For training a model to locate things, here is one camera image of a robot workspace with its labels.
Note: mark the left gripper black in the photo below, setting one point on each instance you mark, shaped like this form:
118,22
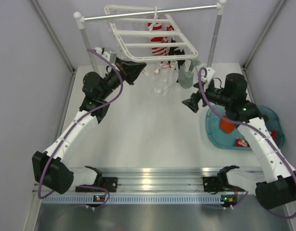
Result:
130,70

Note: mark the silver metal clothes rack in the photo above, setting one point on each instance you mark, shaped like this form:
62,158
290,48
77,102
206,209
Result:
81,20

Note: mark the red white striped sock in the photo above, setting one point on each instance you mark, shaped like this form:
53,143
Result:
157,51
168,39

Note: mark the white plastic sock hanger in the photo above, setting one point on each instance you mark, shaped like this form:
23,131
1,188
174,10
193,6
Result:
133,35

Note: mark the aluminium mounting rail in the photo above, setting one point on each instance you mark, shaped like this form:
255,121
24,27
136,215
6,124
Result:
130,180

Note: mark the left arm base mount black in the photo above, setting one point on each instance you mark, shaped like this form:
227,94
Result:
110,184

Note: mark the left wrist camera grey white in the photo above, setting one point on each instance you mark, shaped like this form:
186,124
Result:
107,53

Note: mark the grey sock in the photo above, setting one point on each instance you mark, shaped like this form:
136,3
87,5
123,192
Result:
185,73

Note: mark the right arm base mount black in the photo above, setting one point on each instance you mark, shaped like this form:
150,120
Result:
212,185

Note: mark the blue plastic basin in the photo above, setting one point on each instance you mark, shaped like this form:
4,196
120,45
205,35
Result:
223,140

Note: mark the white sock red trim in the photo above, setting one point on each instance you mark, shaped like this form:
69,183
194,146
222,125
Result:
157,79
168,72

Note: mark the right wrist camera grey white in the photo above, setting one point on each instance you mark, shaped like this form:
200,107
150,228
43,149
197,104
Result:
207,74

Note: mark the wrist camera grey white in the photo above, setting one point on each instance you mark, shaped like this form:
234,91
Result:
107,53
207,74

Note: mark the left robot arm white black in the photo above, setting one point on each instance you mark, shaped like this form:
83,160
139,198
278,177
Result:
50,166

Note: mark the orange sock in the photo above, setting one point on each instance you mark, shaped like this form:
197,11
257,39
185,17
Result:
226,126
242,143

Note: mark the slotted grey cable duct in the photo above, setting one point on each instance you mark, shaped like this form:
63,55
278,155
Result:
141,199

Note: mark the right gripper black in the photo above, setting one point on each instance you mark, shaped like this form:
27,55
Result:
192,102

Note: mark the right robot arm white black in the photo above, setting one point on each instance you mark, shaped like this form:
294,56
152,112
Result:
277,185

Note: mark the red sock in basin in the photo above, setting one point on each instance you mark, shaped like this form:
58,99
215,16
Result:
273,134

